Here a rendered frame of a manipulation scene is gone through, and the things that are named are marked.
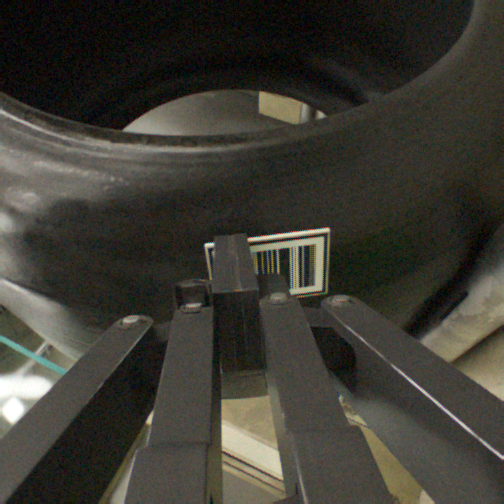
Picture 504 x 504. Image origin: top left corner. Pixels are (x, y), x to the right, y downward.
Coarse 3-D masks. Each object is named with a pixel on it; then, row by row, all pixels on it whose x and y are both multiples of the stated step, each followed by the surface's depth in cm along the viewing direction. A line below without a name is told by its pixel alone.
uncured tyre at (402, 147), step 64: (0, 0) 48; (64, 0) 55; (128, 0) 60; (192, 0) 64; (256, 0) 64; (320, 0) 61; (384, 0) 56; (448, 0) 48; (0, 64) 50; (64, 64) 60; (128, 64) 66; (192, 64) 69; (256, 64) 69; (320, 64) 67; (384, 64) 62; (448, 64) 27; (0, 128) 25; (64, 128) 24; (320, 128) 24; (384, 128) 24; (448, 128) 25; (0, 192) 23; (64, 192) 23; (128, 192) 23; (192, 192) 23; (256, 192) 23; (320, 192) 23; (384, 192) 23; (448, 192) 25; (0, 256) 24; (64, 256) 23; (128, 256) 23; (192, 256) 23; (384, 256) 24; (448, 256) 26; (64, 320) 26; (256, 384) 35
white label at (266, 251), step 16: (256, 240) 21; (272, 240) 21; (288, 240) 21; (304, 240) 21; (320, 240) 21; (208, 256) 21; (256, 256) 22; (272, 256) 22; (288, 256) 22; (304, 256) 22; (320, 256) 22; (256, 272) 22; (272, 272) 22; (288, 272) 22; (304, 272) 22; (320, 272) 23; (304, 288) 23; (320, 288) 23
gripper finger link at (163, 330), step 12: (168, 324) 14; (156, 336) 13; (168, 336) 13; (216, 336) 14; (156, 348) 13; (216, 348) 14; (144, 360) 13; (156, 360) 13; (132, 372) 13; (144, 372) 13; (156, 372) 13; (132, 384) 13; (144, 384) 13; (156, 384) 13
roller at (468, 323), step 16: (496, 240) 26; (480, 256) 27; (496, 256) 25; (464, 272) 30; (480, 272) 27; (496, 272) 26; (448, 288) 33; (464, 288) 29; (480, 288) 28; (496, 288) 27; (432, 304) 36; (448, 304) 32; (464, 304) 30; (480, 304) 29; (496, 304) 28; (432, 320) 35; (448, 320) 33; (464, 320) 31; (480, 320) 30; (496, 320) 29; (416, 336) 38; (432, 336) 36; (448, 336) 34; (464, 336) 32; (480, 336) 32; (448, 352) 36; (464, 352) 36
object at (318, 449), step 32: (288, 320) 12; (288, 352) 11; (288, 384) 10; (320, 384) 9; (288, 416) 9; (320, 416) 8; (288, 448) 8; (320, 448) 7; (352, 448) 7; (288, 480) 8; (320, 480) 6; (352, 480) 6
